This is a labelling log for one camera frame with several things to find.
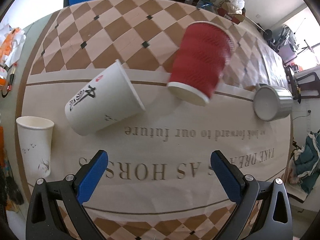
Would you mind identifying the red ribbed paper cup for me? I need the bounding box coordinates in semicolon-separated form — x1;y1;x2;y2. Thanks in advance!
167;21;235;106

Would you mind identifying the grey ribbed mug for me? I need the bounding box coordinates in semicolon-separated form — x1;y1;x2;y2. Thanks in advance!
253;83;293;121

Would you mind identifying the white cup with birds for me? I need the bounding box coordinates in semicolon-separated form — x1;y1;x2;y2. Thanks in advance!
16;116;55;179

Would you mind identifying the white cup with calligraphy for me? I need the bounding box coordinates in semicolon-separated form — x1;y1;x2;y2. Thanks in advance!
65;60;145;136

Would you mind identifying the teal cloth pile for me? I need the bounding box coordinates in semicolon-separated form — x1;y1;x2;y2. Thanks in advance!
293;131;319;194

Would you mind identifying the crumpled white orange wrapper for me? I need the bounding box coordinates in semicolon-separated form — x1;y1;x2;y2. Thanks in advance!
1;24;26;67

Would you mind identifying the checkered printed tablecloth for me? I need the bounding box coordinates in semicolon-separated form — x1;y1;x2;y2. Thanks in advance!
17;0;291;239

